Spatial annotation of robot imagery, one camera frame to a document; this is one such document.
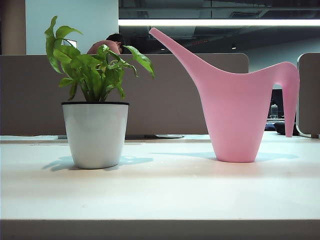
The pink plastic watering can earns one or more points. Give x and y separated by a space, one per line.
235 112

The white plant pot black rim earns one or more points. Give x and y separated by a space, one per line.
95 135

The green leafy plant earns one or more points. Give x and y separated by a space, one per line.
92 75

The clear water bottle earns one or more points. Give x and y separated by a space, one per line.
274 111

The flat grey monitor base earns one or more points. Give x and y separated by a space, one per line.
165 136

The long brown desk partition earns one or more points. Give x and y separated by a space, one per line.
162 100

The person in pink shirt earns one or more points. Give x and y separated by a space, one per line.
100 48

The white ceiling light strip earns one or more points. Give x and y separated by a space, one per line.
200 22

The blue patterned cloth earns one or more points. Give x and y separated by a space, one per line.
270 126

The small lit white screen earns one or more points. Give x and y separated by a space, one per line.
72 43

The black computer monitor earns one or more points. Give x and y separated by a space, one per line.
277 96

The black round cushion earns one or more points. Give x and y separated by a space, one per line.
280 128

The white-edged brown desk partition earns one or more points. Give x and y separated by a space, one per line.
310 95

